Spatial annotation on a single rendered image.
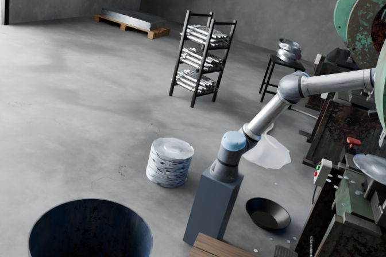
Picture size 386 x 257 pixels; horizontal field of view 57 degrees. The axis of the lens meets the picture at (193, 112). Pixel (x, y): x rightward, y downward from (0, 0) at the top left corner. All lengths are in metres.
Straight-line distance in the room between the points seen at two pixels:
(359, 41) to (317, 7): 5.29
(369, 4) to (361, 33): 0.20
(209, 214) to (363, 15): 1.83
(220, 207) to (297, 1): 6.71
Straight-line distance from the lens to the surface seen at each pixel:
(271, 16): 8.26
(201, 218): 1.98
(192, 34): 3.81
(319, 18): 8.21
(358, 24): 2.94
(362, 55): 2.97
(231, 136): 1.79
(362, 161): 1.79
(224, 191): 1.84
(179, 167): 2.40
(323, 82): 1.56
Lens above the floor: 1.42
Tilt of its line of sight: 23 degrees down
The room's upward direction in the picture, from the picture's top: 14 degrees clockwise
